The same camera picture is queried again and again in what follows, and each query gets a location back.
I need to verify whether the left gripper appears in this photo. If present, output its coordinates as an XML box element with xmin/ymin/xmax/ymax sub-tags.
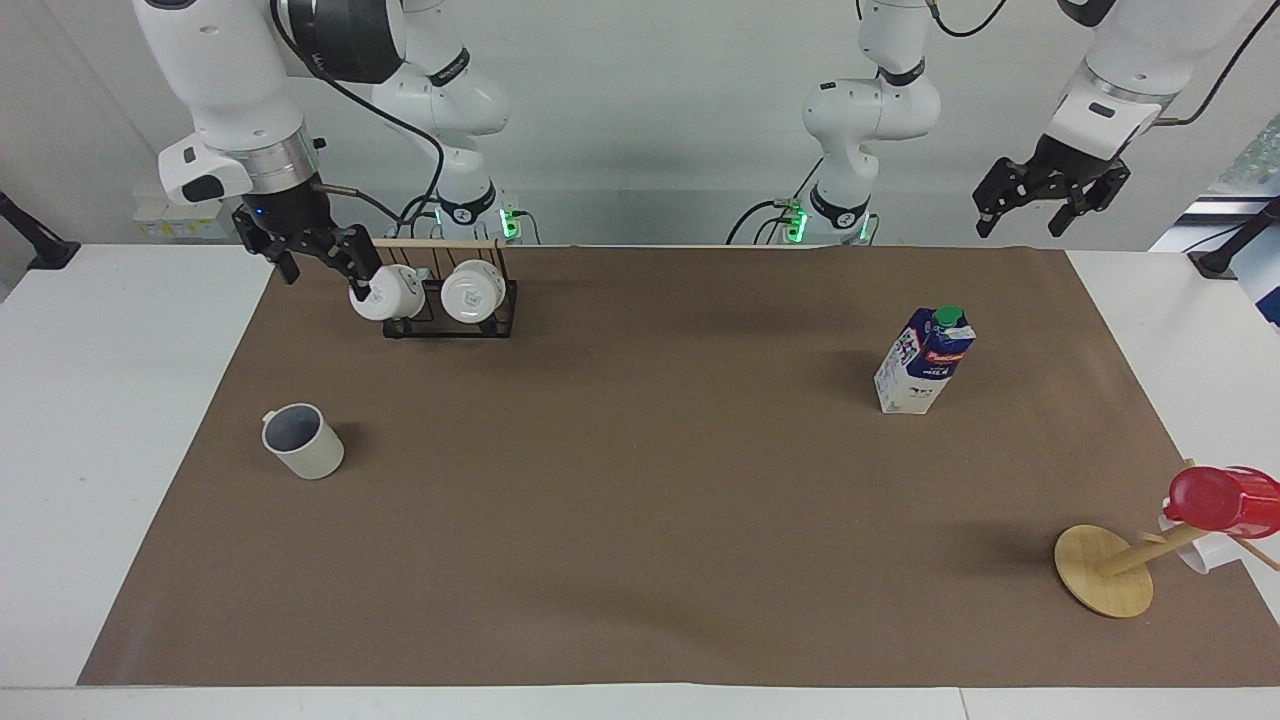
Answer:
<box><xmin>972</xmin><ymin>134</ymin><xmax>1133</xmax><ymax>239</ymax></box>

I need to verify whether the white mug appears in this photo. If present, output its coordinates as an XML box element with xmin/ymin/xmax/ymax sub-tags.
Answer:
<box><xmin>1157</xmin><ymin>512</ymin><xmax>1242</xmax><ymax>577</ymax></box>

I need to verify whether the blue white milk carton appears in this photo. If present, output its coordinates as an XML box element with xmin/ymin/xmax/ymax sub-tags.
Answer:
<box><xmin>872</xmin><ymin>304</ymin><xmax>978</xmax><ymax>416</ymax></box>

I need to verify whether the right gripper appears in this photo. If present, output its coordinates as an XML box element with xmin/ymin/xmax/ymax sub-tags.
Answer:
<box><xmin>232</xmin><ymin>183</ymin><xmax>384</xmax><ymax>302</ymax></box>

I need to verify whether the black wire cup rack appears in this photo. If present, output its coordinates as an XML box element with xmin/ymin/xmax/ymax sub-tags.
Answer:
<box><xmin>371</xmin><ymin>235</ymin><xmax>520</xmax><ymax>341</ymax></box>

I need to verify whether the black cable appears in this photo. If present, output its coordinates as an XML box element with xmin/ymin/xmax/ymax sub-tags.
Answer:
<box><xmin>311</xmin><ymin>180</ymin><xmax>413</xmax><ymax>225</ymax></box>
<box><xmin>1154</xmin><ymin>0</ymin><xmax>1280</xmax><ymax>129</ymax></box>
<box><xmin>725</xmin><ymin>155</ymin><xmax>833</xmax><ymax>247</ymax></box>
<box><xmin>924</xmin><ymin>0</ymin><xmax>1013</xmax><ymax>40</ymax></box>
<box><xmin>267</xmin><ymin>0</ymin><xmax>447</xmax><ymax>229</ymax></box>

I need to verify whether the white cup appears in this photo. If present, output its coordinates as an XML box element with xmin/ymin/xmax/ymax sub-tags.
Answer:
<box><xmin>440</xmin><ymin>258</ymin><xmax>505</xmax><ymax>325</ymax></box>
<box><xmin>348</xmin><ymin>263</ymin><xmax>429</xmax><ymax>323</ymax></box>

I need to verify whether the red cup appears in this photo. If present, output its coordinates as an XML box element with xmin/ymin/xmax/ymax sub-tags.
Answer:
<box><xmin>1162</xmin><ymin>464</ymin><xmax>1280</xmax><ymax>542</ymax></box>

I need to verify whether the wooden mug tree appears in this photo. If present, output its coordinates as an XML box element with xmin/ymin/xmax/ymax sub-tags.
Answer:
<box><xmin>1053</xmin><ymin>458</ymin><xmax>1280</xmax><ymax>620</ymax></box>

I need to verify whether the grey mug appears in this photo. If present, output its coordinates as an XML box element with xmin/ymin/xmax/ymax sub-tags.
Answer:
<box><xmin>260</xmin><ymin>402</ymin><xmax>346</xmax><ymax>481</ymax></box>

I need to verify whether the black stand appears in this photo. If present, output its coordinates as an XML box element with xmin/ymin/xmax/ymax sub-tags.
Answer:
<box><xmin>1187</xmin><ymin>195</ymin><xmax>1280</xmax><ymax>280</ymax></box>
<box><xmin>0</xmin><ymin>189</ymin><xmax>82</xmax><ymax>272</ymax></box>

